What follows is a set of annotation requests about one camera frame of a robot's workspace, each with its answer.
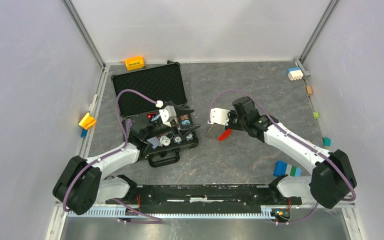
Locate yellow orange toy block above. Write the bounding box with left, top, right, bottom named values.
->
left=78, top=112, right=97, bottom=130

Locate blue white toy block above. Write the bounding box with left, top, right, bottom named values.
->
left=287, top=67, right=304, bottom=81

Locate black poker chip case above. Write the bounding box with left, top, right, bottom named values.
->
left=111, top=61, right=199, bottom=168

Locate blue green white brick stack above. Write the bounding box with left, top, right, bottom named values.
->
left=273, top=160, right=302, bottom=177

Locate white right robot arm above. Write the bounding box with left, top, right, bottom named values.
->
left=211, top=96, right=357, bottom=209

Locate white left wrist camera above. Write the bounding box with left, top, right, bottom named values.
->
left=155, top=100, right=180, bottom=127

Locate green small cube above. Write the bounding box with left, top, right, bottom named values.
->
left=313, top=112, right=319, bottom=120

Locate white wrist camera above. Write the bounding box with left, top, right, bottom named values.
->
left=207, top=107, right=231, bottom=126
left=155, top=100, right=180, bottom=127

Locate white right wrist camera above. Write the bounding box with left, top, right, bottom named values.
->
left=207, top=107, right=231, bottom=126

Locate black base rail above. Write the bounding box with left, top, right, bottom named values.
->
left=121, top=184, right=302, bottom=214

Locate brown wooden cube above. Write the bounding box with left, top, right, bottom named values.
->
left=306, top=85, right=313, bottom=96

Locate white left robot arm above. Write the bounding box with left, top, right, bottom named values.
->
left=52, top=101, right=200, bottom=215

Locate metal keyring tool red handle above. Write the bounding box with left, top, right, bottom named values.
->
left=205, top=124, right=233, bottom=142

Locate small blue block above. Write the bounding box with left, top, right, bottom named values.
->
left=80, top=129, right=88, bottom=139

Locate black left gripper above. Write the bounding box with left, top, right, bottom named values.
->
left=144, top=101, right=200, bottom=140

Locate teal small cube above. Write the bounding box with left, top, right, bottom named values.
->
left=322, top=137, right=331, bottom=147

